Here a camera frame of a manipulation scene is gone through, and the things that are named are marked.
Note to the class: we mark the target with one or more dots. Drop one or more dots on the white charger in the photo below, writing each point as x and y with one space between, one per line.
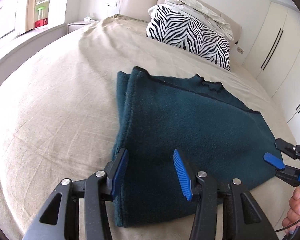
87 19

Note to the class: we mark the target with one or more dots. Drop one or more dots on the white nightstand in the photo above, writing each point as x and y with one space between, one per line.
82 26

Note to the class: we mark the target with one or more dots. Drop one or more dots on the white wardrobe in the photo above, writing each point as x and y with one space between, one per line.
277 62

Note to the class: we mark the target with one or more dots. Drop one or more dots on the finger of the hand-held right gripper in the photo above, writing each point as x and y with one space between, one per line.
273 159
285 145

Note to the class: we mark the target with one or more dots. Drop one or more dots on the dark teal knit sweater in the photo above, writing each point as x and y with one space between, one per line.
190 120

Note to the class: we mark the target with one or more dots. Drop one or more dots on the beige curtain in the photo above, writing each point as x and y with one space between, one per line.
27 7

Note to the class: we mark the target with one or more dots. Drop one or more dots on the beige bed with headboard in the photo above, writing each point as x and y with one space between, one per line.
52 105

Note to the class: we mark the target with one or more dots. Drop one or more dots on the green plastic container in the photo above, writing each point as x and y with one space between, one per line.
41 11

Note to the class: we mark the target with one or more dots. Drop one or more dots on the zebra print pillow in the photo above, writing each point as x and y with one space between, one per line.
190 35

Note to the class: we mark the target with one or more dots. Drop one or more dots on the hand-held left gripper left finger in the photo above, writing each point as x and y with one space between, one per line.
120 173

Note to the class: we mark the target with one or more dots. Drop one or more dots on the white folded duvet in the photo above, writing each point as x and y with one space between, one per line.
200 7

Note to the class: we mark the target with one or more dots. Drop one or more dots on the white wall socket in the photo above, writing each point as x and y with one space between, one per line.
110 4
240 50

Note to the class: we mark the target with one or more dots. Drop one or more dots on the person's right hand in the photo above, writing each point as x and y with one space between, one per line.
296 210

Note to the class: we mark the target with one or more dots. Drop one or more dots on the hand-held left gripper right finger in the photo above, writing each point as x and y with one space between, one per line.
182 175

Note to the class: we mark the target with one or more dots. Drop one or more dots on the red box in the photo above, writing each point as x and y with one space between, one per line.
41 23

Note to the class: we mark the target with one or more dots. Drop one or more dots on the white window ledge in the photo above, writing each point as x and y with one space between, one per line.
27 42

